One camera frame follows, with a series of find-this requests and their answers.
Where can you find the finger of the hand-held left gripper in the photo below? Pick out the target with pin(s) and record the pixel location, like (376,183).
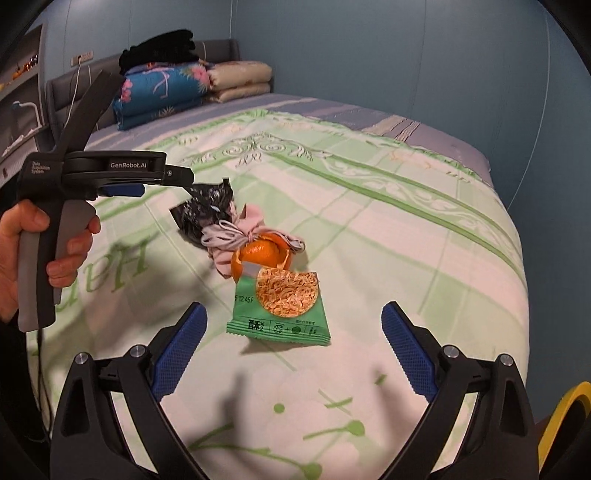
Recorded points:
(180,176)
(122,190)

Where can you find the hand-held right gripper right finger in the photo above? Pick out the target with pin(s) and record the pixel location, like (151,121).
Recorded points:
(408,350)

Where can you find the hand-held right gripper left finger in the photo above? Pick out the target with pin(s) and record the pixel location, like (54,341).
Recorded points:
(182,350)

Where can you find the black printed wrapper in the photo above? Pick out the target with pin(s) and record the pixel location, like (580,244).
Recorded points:
(203,212)

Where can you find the pink face mask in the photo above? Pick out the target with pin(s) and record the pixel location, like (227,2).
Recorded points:
(221,263)

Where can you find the green snack packet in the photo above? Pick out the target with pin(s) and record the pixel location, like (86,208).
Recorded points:
(277,325)

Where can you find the orange round wrapper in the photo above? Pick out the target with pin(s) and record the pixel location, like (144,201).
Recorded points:
(258,251)

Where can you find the yellow-rimmed brown bin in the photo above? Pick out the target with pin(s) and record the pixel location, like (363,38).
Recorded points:
(568,402)

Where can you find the person's left hand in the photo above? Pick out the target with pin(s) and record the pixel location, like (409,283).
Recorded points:
(11,258)

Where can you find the grey headboard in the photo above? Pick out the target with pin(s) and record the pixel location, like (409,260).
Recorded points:
(64,92)

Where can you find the blue floral folded blanket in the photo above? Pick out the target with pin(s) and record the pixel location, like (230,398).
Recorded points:
(157,92)

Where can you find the beige folded blanket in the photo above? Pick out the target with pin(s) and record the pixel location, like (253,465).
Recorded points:
(240,81)

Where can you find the green printed blanket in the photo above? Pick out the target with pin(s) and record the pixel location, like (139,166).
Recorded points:
(369,230)

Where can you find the black clothes pile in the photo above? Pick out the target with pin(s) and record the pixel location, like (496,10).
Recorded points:
(157,48)

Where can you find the bed with striped sheet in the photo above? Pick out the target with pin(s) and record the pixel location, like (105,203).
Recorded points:
(323,108)

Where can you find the wall shelf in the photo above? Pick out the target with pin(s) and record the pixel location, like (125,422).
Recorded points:
(18,92)

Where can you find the white wall socket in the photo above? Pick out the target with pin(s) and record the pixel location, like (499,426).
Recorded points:
(82,58)

